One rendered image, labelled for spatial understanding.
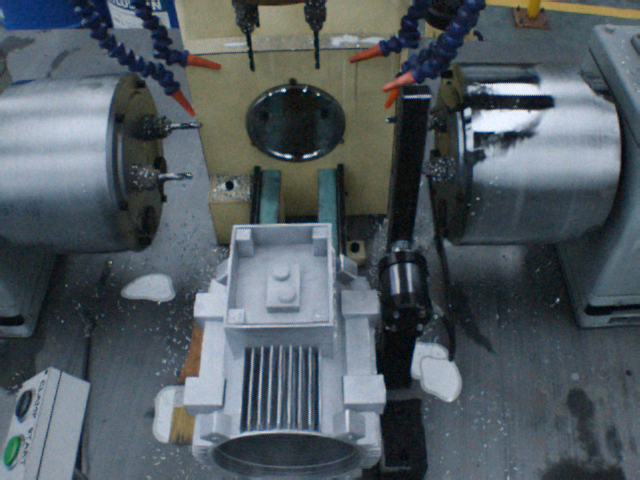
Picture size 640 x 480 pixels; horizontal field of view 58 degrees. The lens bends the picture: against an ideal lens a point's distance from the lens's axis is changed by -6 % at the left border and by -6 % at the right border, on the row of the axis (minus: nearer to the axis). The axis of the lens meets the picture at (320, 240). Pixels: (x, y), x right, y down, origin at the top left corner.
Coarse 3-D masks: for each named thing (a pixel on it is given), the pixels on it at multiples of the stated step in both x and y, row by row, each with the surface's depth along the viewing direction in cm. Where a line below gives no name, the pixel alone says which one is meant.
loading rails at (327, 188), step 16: (256, 176) 97; (272, 176) 98; (320, 176) 98; (336, 176) 98; (256, 192) 95; (272, 192) 96; (320, 192) 96; (336, 192) 96; (256, 208) 93; (272, 208) 94; (320, 208) 94; (336, 208) 94; (256, 224) 92; (336, 224) 92; (336, 240) 90; (336, 256) 88; (352, 256) 100
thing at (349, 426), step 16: (224, 272) 66; (336, 272) 66; (352, 272) 66; (208, 416) 56; (224, 416) 56; (336, 416) 56; (352, 416) 55; (208, 432) 55; (224, 432) 55; (336, 432) 55; (352, 432) 55
